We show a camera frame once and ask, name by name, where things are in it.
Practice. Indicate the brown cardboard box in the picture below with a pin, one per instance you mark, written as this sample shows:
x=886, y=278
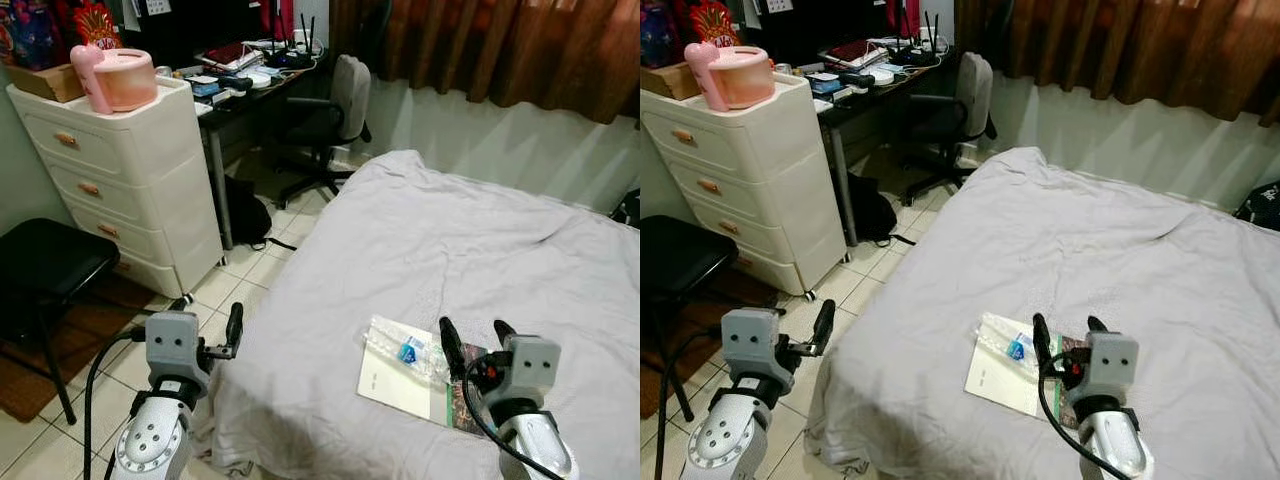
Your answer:
x=45, y=85
x=665, y=83

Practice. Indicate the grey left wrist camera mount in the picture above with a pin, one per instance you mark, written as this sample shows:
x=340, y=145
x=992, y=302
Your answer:
x=175, y=345
x=752, y=345

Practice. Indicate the brown floor mat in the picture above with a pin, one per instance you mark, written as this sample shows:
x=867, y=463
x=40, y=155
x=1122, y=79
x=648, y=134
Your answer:
x=720, y=320
x=90, y=330

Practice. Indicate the clear plastic bottle blue label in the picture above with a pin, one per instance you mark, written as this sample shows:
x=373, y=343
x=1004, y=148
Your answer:
x=410, y=350
x=1012, y=345

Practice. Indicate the pink plastic jug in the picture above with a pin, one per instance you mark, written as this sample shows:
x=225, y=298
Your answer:
x=125, y=80
x=745, y=78

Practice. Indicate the dark desk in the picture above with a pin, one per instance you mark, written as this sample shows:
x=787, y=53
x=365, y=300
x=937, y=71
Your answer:
x=850, y=105
x=235, y=105

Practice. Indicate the white plastic drawer chest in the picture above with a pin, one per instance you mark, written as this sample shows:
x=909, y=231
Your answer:
x=750, y=170
x=120, y=170

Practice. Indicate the blue printed bag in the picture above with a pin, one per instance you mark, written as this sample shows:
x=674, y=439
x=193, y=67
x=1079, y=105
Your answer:
x=660, y=35
x=30, y=35

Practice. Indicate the grey duvet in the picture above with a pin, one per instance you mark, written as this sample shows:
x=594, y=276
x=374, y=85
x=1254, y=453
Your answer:
x=1100, y=250
x=450, y=250

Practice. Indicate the red notebook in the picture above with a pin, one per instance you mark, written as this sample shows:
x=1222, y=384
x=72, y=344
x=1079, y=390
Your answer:
x=228, y=53
x=848, y=52

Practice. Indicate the black stool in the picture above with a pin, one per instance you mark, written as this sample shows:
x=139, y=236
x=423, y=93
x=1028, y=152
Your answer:
x=680, y=262
x=50, y=265

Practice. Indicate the red gold ornament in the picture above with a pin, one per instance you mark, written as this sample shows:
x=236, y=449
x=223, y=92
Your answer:
x=95, y=25
x=712, y=25

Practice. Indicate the black router with antennas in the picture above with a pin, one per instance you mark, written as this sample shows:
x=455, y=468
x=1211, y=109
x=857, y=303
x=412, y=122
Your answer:
x=293, y=58
x=915, y=55

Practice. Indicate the grey black office chair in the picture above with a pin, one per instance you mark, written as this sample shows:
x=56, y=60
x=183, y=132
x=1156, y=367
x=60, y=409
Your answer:
x=345, y=95
x=972, y=92

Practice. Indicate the brown curtain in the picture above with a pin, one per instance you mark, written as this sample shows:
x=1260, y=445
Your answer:
x=1120, y=50
x=480, y=50

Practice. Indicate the white green softcover book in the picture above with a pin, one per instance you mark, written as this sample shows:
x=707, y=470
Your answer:
x=1000, y=385
x=400, y=385

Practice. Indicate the black bag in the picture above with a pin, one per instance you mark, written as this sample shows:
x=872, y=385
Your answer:
x=873, y=212
x=248, y=215

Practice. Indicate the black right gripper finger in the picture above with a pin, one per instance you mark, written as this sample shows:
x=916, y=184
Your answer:
x=453, y=345
x=1097, y=325
x=504, y=332
x=1042, y=340

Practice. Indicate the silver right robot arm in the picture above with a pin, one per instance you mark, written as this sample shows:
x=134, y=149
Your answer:
x=1115, y=445
x=540, y=445

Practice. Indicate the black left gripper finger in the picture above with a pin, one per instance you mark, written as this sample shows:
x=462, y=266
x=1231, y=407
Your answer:
x=235, y=325
x=824, y=320

